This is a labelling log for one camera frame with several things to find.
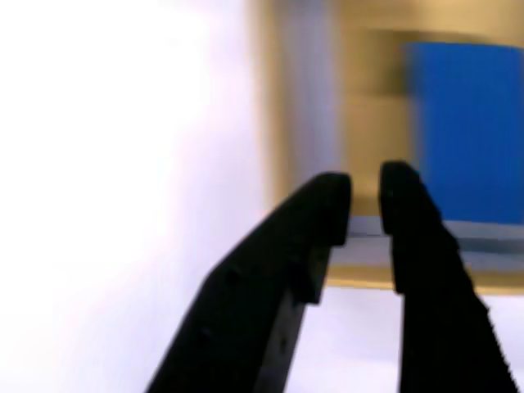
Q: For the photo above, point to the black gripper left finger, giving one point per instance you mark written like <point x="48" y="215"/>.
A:
<point x="254" y="303"/>

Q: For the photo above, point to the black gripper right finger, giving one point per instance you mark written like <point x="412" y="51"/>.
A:
<point x="438" y="311"/>

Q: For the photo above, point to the yellow box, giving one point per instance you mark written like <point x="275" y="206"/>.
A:
<point x="368" y="123"/>

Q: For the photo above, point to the blue block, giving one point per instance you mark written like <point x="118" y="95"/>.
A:
<point x="471" y="135"/>

